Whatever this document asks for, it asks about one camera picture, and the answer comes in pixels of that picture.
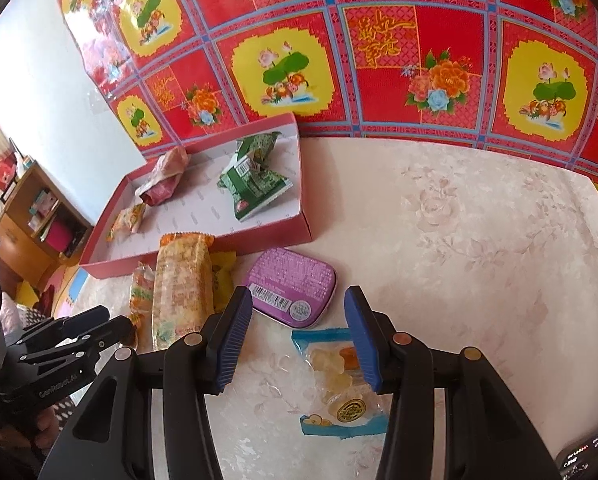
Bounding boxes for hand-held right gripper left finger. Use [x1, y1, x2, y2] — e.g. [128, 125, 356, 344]
[38, 286, 254, 480]

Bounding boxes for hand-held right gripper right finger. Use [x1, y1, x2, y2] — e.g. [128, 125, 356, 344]
[344, 285, 562, 480]

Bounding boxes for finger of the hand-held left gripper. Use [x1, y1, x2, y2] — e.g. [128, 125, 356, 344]
[19, 316, 135, 378]
[22, 305, 111, 346]

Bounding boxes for clear blue-edged candy packet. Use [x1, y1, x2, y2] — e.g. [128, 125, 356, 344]
[291, 327, 390, 438]

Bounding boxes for yellow snack packet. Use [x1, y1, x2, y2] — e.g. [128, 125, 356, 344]
[210, 250, 237, 313]

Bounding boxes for small orange candy packet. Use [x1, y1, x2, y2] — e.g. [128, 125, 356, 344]
[106, 203, 146, 243]
[129, 262, 157, 353]

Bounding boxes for orange cracker packet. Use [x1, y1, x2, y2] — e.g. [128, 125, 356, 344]
[151, 232, 216, 352]

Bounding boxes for purple candy tin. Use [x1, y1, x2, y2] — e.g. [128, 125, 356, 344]
[241, 247, 339, 331]

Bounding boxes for pink cardboard box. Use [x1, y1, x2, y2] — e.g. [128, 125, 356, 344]
[79, 112, 312, 279]

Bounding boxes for green snack packet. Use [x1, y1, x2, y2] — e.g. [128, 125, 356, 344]
[235, 131, 282, 166]
[216, 155, 294, 222]

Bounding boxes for red foil snack packet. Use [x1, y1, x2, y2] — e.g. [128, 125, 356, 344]
[135, 147, 190, 207]

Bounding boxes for pink storage bin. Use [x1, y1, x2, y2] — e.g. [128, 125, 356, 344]
[44, 220, 72, 256]

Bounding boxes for wooden shelf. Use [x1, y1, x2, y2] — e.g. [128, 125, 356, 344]
[0, 160, 92, 291]

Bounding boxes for black phone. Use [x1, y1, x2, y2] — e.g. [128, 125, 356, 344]
[554, 422, 598, 480]

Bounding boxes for red floral printed cloth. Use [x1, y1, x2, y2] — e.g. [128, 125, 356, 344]
[46, 0, 598, 206]

